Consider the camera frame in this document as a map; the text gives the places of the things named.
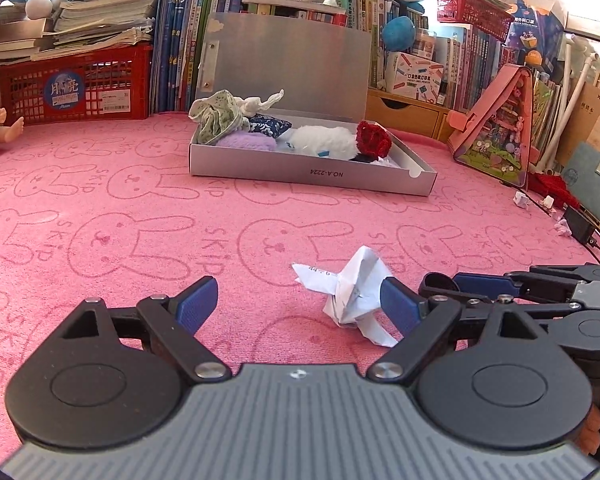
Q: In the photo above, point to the person's right hand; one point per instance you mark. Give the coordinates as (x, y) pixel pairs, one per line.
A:
(591, 430)

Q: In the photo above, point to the pink house-shaped toy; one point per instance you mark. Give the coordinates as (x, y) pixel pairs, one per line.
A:
(500, 130)

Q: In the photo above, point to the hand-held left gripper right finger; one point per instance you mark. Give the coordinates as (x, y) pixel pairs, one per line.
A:
(397, 305)

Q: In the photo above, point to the dark green notebook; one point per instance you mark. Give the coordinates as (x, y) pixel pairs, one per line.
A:
(590, 185)

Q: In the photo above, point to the red yarn flower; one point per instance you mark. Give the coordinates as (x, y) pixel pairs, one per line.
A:
(374, 137)

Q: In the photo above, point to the large red plastic basket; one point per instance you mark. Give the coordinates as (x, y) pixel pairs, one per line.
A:
(120, 75)

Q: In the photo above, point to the small crumpled white paper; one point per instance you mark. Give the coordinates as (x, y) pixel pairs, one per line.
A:
(521, 199)
(563, 226)

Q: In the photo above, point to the wooden drawer shelf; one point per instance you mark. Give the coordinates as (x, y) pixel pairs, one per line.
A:
(405, 110)

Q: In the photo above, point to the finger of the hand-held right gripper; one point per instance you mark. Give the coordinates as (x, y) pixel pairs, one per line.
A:
(480, 285)
(437, 284)

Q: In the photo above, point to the row of colourful shelf books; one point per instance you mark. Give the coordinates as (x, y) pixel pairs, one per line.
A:
(480, 60)

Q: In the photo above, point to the blue patterned pouch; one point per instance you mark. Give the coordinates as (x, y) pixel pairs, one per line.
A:
(270, 125)

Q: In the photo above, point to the purple fluffy pouch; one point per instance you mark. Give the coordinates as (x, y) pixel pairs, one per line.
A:
(245, 141)

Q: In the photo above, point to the row of thin upright books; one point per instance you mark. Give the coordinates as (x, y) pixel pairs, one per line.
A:
(180, 50)

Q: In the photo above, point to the small red plastic basket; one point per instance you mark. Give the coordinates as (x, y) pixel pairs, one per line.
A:
(472, 7)

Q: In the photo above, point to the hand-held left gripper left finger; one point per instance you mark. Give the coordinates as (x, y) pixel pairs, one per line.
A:
(197, 300)

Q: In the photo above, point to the white label printer box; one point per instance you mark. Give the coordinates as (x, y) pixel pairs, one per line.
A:
(412, 77)

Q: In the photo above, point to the white pipe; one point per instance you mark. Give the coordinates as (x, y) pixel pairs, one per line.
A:
(575, 70)

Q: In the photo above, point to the flat stack of books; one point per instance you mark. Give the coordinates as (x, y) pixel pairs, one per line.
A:
(290, 2)

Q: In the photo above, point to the pink rabbit print mat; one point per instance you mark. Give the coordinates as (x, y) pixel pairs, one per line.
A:
(130, 200)

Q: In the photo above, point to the green patterned cloth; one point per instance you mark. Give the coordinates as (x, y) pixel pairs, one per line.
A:
(217, 112)

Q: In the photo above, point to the white fluffy pouch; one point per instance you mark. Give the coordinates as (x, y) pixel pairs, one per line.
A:
(320, 141)

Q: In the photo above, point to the blue cartoon print box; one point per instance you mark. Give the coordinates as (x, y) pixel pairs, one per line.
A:
(532, 35)

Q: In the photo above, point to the stack of worn workbooks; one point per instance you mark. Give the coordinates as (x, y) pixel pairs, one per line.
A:
(105, 15)

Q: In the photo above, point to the silver file box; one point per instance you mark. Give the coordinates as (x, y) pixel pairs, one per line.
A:
(280, 65)

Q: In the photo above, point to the black power adapter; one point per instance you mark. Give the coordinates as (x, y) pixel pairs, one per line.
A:
(580, 225)

